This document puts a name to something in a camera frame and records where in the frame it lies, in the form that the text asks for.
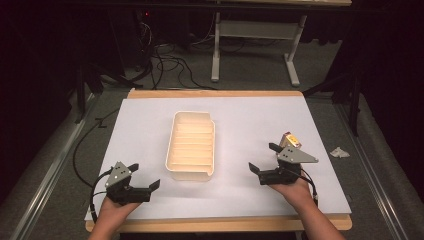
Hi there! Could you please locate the white sheet table cover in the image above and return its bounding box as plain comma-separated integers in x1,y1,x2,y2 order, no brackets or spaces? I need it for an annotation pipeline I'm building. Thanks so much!
84,96,352,222

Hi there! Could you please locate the wooden table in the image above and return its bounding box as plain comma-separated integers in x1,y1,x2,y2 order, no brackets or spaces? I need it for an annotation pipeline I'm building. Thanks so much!
84,87,354,234

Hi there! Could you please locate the person's right hand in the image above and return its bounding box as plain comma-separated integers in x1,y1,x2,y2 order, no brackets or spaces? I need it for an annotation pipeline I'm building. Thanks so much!
268,169,318,215

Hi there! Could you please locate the tangle of black cables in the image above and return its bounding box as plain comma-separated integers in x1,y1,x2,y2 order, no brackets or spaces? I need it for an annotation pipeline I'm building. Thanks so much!
134,19,218,91

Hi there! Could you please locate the small yellow and white box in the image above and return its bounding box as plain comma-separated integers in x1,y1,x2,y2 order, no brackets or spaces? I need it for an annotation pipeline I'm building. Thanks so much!
278,131,303,150

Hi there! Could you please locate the black metal stand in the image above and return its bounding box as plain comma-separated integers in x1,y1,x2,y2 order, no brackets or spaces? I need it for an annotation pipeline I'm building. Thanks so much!
302,71,364,138
73,59,141,125

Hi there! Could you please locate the right hand-held gripper black cable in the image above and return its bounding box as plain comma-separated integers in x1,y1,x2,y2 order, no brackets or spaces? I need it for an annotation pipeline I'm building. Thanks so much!
299,168,320,207

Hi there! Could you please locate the hand-held gripper black cable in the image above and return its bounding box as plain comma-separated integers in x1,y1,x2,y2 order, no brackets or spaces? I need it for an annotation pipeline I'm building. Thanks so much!
89,168,114,224
299,168,320,207

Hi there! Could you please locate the cream ridged plastic tray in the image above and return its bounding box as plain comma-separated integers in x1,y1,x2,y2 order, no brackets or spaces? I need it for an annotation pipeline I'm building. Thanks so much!
165,111,217,182

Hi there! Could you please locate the person's left hand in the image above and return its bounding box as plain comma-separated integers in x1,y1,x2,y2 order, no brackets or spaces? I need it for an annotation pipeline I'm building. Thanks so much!
99,195,142,232

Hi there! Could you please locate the black floor cable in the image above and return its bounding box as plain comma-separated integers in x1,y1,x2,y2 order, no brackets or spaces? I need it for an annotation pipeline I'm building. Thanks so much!
72,107,120,190

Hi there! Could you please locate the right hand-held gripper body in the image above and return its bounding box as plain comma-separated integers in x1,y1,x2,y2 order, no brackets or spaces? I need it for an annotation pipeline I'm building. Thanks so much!
257,145,320,186

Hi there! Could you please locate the grey metal floor rail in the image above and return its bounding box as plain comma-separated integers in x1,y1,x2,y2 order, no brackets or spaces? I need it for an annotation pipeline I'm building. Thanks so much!
334,103,409,240
9,93,98,240

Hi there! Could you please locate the crumpled white paper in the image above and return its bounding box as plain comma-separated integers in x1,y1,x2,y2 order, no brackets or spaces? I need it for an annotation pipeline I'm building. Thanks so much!
329,146,351,159

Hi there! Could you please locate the white metal desk frame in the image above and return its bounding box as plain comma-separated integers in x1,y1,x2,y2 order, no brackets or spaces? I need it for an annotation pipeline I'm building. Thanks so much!
210,11,308,88

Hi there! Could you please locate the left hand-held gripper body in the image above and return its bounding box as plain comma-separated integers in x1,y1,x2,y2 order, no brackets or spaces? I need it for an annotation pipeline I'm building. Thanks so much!
104,161,151,206

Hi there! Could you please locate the left hand-held gripper black cable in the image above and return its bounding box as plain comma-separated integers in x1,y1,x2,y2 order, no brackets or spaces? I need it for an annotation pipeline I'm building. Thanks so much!
89,168,114,224

